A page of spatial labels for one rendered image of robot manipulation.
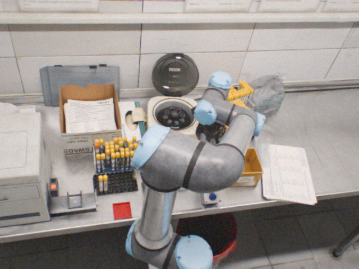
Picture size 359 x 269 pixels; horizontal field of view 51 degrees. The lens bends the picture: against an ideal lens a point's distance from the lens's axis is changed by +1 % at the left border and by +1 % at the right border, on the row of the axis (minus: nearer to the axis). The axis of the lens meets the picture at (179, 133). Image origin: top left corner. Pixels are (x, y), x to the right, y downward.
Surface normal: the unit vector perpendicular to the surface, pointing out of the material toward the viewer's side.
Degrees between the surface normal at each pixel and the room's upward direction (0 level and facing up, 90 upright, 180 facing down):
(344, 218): 0
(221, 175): 55
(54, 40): 90
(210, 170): 41
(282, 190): 1
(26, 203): 90
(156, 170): 81
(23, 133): 0
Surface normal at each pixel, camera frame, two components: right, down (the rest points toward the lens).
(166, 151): -0.08, -0.26
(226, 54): 0.22, 0.74
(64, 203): 0.13, -0.66
